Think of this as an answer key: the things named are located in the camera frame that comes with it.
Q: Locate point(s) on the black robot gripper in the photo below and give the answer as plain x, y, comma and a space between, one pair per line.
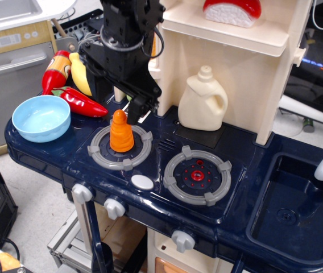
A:
111, 64

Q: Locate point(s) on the orange toy carrot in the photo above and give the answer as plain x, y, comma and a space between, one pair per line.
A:
121, 134

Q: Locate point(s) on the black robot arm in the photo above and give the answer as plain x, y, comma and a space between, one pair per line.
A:
127, 21

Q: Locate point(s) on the light blue plastic bowl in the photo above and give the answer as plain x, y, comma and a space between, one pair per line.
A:
42, 118

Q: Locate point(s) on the black white sticker label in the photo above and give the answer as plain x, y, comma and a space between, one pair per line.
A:
141, 119

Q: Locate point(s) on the red toy chili pepper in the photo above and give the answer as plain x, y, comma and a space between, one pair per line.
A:
79, 103

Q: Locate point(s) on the yellow toy banana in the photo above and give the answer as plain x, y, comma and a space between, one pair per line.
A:
78, 72

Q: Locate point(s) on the left grey stove burner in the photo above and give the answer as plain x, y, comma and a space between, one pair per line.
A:
101, 152

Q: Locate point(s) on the grey stove burner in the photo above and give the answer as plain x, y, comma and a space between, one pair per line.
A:
197, 177
101, 152

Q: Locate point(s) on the red orange toy bottle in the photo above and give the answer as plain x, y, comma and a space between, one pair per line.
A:
57, 72

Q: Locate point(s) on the cream toy detergent jug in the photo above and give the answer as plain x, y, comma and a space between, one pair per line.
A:
204, 102

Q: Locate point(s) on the grey oval stove button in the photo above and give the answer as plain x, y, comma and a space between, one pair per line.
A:
142, 182

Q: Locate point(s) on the left grey stove knob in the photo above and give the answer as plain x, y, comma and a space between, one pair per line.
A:
81, 194

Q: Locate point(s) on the grey stove knob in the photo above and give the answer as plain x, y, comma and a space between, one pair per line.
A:
183, 241
81, 194
114, 208

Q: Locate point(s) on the middle grey stove knob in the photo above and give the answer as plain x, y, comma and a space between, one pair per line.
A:
114, 208

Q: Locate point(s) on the right grey stove burner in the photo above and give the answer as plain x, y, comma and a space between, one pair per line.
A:
197, 177

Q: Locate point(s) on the grey toy dishwasher cabinet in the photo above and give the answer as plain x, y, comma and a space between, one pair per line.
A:
27, 45

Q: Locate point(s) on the cream toy kitchen shelf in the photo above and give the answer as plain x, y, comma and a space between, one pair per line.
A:
252, 64

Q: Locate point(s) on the red white toy sushi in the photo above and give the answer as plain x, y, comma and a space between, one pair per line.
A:
242, 13

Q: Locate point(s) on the right grey stove knob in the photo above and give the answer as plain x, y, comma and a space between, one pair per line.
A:
183, 241

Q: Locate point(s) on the navy toy kitchen counter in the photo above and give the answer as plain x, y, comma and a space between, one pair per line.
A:
271, 219

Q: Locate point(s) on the small green can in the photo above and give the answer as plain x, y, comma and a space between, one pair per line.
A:
308, 125

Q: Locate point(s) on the aluminium frame rail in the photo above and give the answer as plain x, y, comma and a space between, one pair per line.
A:
68, 249

